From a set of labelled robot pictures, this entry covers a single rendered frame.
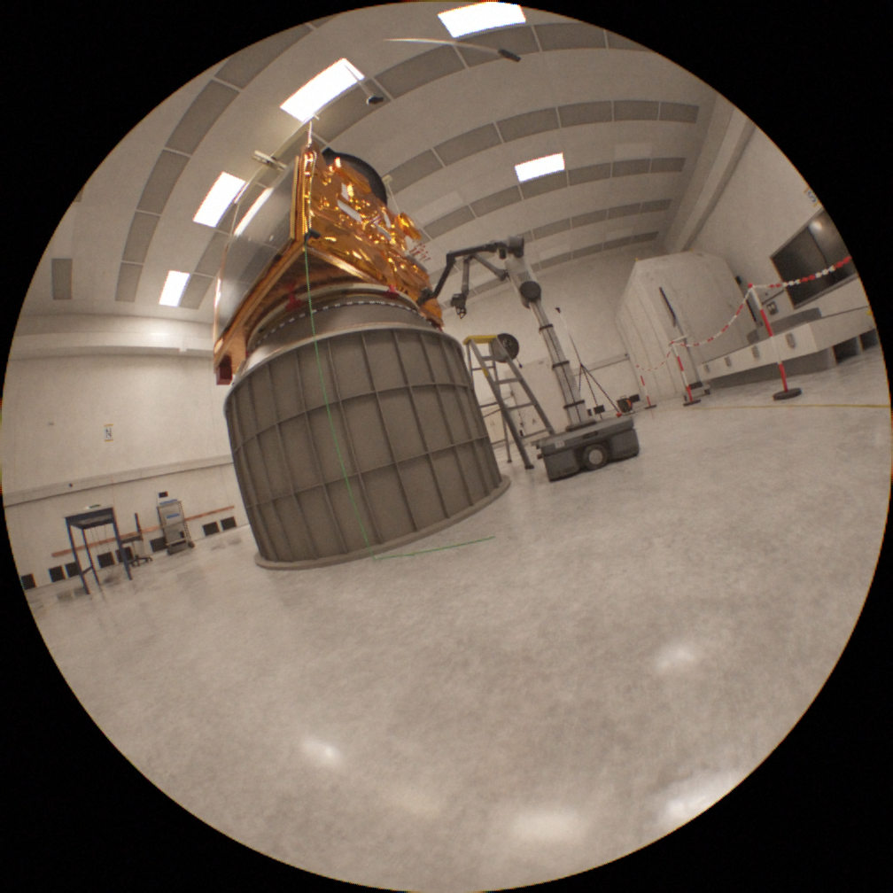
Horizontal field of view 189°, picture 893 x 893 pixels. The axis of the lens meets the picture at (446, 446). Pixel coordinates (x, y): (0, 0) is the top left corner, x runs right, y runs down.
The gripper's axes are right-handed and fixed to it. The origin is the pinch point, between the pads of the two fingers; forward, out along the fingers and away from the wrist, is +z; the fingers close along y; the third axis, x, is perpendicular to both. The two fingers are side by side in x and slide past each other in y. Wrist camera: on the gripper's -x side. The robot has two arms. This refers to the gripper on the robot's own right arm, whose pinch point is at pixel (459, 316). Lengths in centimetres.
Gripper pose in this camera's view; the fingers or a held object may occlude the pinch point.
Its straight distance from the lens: 242.2
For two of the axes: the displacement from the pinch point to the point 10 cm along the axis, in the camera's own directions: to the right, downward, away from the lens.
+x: 9.3, 2.4, -2.9
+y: -3.1, 0.8, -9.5
